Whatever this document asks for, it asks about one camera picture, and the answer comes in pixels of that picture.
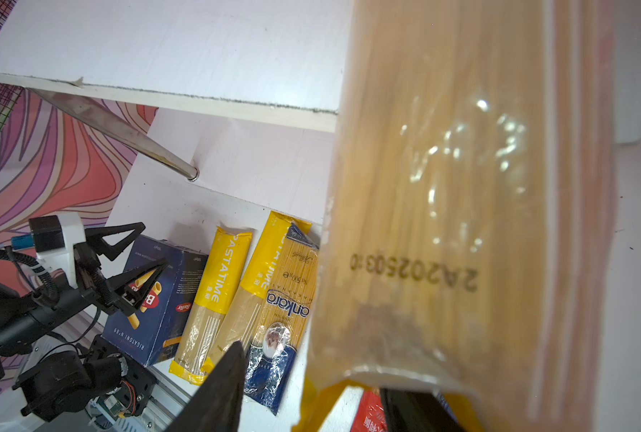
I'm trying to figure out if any blue Barilla rigatoni box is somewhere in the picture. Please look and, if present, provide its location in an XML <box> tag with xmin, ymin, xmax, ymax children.
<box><xmin>103</xmin><ymin>236</ymin><xmax>208</xmax><ymax>366</ymax></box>

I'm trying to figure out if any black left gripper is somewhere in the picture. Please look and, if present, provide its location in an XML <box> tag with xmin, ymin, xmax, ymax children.
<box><xmin>0</xmin><ymin>222</ymin><xmax>168</xmax><ymax>356</ymax></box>

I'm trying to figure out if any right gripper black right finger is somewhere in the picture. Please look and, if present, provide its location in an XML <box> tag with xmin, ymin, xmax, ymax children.
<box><xmin>380</xmin><ymin>388</ymin><xmax>464</xmax><ymax>432</ymax></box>

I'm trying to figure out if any blue Ankara spaghetti bag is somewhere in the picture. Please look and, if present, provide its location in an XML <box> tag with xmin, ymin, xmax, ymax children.
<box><xmin>244</xmin><ymin>225</ymin><xmax>319</xmax><ymax>414</ymax></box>

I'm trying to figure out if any red spaghetti bag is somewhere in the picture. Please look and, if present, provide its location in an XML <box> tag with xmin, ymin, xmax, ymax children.
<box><xmin>350</xmin><ymin>391</ymin><xmax>388</xmax><ymax>432</ymax></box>

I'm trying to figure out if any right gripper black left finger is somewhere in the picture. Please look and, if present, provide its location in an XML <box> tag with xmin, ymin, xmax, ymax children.
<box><xmin>166</xmin><ymin>341</ymin><xmax>247</xmax><ymax>432</ymax></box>

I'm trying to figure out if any yellow pastatime spaghetti bag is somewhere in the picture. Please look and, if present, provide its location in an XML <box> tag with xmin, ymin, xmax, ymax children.
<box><xmin>297</xmin><ymin>1</ymin><xmax>617</xmax><ymax>431</ymax></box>
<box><xmin>199</xmin><ymin>212</ymin><xmax>312</xmax><ymax>374</ymax></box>
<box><xmin>169</xmin><ymin>228</ymin><xmax>253</xmax><ymax>385</ymax></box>

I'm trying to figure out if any white two-tier shelf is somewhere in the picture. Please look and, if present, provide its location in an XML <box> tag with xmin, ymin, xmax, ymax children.
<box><xmin>0</xmin><ymin>0</ymin><xmax>641</xmax><ymax>183</ymax></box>

